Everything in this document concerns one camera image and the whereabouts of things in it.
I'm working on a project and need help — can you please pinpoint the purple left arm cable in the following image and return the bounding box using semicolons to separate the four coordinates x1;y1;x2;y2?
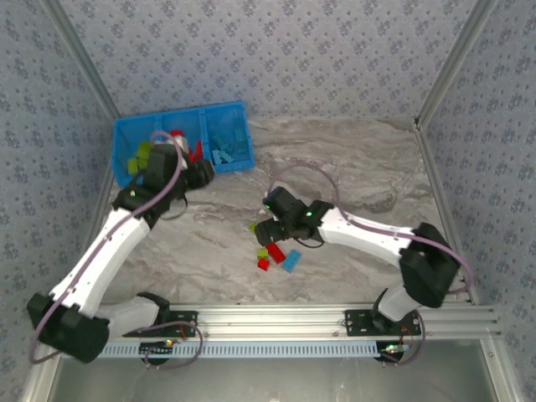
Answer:
28;130;188;365

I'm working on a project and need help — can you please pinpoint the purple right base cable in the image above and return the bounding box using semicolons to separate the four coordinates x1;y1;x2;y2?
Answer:
379;309;428;369

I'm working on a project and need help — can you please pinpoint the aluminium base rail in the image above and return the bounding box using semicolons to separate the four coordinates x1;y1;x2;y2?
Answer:
167;301;503;341

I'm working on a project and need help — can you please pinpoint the blue three-compartment plastic bin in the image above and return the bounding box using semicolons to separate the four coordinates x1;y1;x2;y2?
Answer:
111;101;256;188

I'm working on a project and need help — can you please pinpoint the aluminium side frame rail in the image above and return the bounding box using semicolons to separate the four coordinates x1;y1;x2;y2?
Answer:
414;123;481;305
20;121;121;402

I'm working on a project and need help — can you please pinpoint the large red lego brick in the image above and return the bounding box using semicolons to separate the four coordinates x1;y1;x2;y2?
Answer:
266;242;286;264

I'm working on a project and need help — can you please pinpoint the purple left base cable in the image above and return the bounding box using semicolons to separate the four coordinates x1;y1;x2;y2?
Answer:
137;320;205;370

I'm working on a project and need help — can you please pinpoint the slotted white cable duct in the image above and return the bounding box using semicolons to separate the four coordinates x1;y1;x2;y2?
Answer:
100;341;383;360

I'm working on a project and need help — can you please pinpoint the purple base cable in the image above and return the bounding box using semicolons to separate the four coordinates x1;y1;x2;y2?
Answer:
379;309;428;369
137;320;205;370

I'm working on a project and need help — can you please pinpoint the aluminium frame post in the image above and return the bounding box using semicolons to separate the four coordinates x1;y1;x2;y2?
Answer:
41;0;121;122
413;0;499;126

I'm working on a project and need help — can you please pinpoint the grey metal sheet panel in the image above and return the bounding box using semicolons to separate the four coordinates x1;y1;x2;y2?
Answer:
49;338;508;402

